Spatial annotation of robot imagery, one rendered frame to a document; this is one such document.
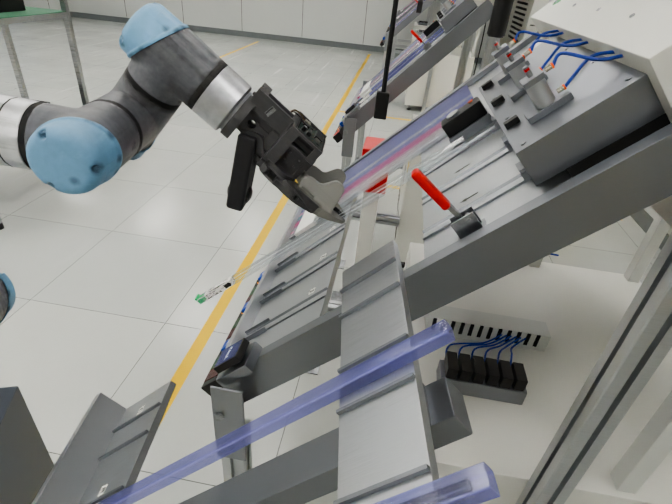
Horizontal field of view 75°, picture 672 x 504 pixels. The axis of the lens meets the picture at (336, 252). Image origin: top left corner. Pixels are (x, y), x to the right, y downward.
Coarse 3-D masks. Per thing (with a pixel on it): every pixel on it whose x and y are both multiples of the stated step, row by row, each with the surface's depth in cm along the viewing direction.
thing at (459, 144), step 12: (456, 144) 58; (432, 156) 60; (444, 156) 59; (420, 168) 60; (396, 180) 62; (408, 180) 62; (372, 192) 64; (384, 192) 63; (360, 204) 64; (348, 216) 65; (312, 228) 68; (324, 228) 67; (300, 240) 68; (276, 252) 70; (252, 264) 72; (264, 264) 71; (240, 276) 73; (204, 300) 76
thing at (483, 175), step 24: (480, 96) 93; (480, 144) 73; (504, 144) 67; (432, 168) 79; (456, 168) 72; (480, 168) 65; (504, 168) 61; (456, 192) 65; (480, 192) 60; (504, 192) 55; (528, 192) 52; (432, 216) 65; (480, 216) 55; (432, 240) 59; (456, 240) 55
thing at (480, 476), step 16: (480, 464) 23; (448, 480) 23; (464, 480) 23; (480, 480) 22; (400, 496) 24; (416, 496) 24; (432, 496) 23; (448, 496) 23; (464, 496) 22; (480, 496) 22; (496, 496) 22
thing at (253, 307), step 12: (288, 228) 109; (288, 240) 106; (276, 264) 97; (264, 276) 91; (264, 288) 89; (252, 300) 84; (252, 312) 83; (240, 324) 79; (252, 324) 81; (240, 336) 77
